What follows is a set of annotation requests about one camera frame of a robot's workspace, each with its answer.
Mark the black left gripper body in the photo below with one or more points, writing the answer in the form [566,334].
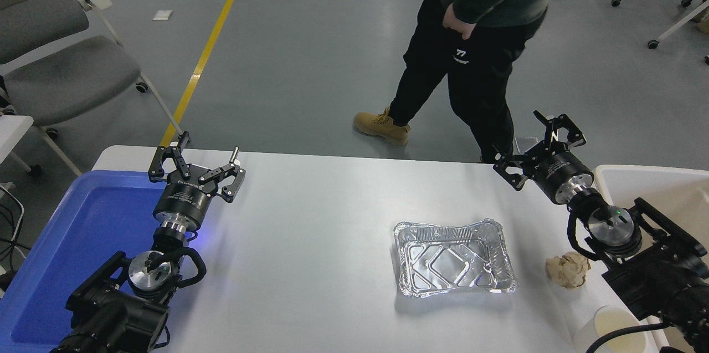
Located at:
[183,203]

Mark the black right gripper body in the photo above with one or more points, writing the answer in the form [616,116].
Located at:
[559,170]

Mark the white paper cup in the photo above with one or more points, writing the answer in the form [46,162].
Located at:
[609,320]

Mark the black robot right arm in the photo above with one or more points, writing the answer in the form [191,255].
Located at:
[659,281]

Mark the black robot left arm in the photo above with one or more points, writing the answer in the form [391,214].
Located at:
[111,314]

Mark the person's hand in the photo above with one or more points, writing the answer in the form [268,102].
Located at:
[458,23]

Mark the clear square floor plate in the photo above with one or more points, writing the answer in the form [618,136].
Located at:
[526,143]

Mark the blue plastic tray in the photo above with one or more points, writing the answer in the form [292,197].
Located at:
[83,220]

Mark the crumpled tan paper ball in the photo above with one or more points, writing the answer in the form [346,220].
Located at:
[568,270]

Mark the person with tan boots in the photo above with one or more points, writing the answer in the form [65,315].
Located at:
[476,81]

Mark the large pale bin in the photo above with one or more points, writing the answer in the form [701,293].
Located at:
[664,187]

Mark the silver foil tray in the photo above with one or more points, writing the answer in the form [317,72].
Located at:
[454,261]

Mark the white rolling chair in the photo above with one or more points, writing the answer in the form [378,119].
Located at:
[653,44]

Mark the grey office chair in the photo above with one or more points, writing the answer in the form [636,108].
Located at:
[66,76]

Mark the small white side table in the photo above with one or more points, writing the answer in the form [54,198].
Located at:
[12,128]

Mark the white paper scrap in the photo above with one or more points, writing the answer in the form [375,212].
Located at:
[162,15]

